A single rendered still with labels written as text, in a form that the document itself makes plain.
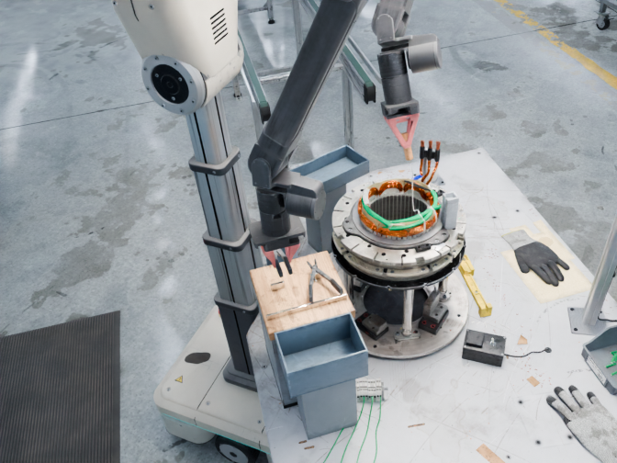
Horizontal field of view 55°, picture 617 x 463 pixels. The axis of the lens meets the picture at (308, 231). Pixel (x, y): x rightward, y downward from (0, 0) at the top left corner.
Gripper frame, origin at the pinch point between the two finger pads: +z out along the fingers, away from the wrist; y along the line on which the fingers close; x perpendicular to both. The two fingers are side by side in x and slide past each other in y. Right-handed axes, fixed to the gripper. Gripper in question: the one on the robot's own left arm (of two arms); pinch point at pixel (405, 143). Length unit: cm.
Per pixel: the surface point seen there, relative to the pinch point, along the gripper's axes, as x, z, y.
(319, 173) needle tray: 19.3, 12.5, 40.3
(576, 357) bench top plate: -32, 62, -2
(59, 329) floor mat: 149, 76, 117
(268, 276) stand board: 36.1, 22.8, -1.6
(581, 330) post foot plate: -37, 59, 5
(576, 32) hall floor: -198, 27, 348
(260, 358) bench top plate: 45, 49, 8
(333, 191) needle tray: 16.6, 17.2, 34.9
